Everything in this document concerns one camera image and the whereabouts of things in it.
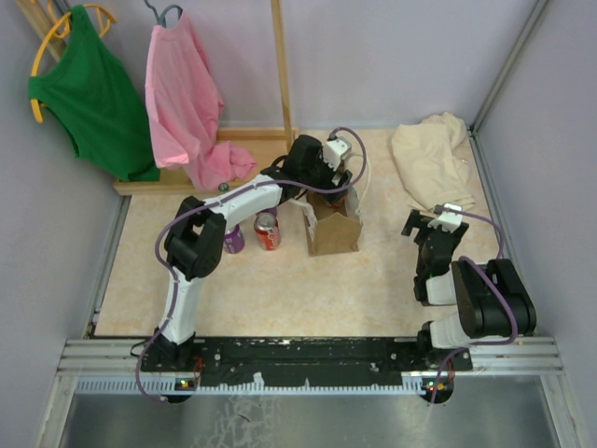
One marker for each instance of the wooden clothes rack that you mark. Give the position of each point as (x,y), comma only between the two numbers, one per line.
(260,142)

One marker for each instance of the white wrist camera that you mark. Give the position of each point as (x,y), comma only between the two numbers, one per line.
(335,152)
(448,217)

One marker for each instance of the purple soda can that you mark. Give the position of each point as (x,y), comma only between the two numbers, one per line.
(234,240)

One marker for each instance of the beige crumpled cloth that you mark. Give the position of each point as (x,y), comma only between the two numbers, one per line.
(429,170)

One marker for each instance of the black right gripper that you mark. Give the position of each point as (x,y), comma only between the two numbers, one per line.
(416,220)

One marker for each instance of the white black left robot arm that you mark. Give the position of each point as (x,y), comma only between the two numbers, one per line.
(194,240)

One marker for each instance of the brown canvas bag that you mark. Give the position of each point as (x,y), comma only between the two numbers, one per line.
(333,229)

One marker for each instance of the green tank top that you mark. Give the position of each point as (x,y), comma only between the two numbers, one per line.
(89,92)

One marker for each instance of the pink t-shirt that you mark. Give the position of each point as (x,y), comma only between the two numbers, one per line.
(183,106)

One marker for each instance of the grey clothes hanger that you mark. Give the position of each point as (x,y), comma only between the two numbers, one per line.
(161,16)

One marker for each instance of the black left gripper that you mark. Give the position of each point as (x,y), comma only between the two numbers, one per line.
(327,183)

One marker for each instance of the aluminium frame rail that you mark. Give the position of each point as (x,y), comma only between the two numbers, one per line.
(533,356)

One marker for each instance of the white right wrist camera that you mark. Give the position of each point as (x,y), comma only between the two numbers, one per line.
(448,217)

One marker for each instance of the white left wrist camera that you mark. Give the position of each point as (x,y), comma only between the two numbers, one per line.
(335,152)

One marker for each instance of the silver top purple can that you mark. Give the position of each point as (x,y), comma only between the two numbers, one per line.
(272,211)

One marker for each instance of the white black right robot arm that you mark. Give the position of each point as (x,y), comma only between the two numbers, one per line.
(492,303)

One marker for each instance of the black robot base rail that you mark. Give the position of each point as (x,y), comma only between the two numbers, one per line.
(292,361)

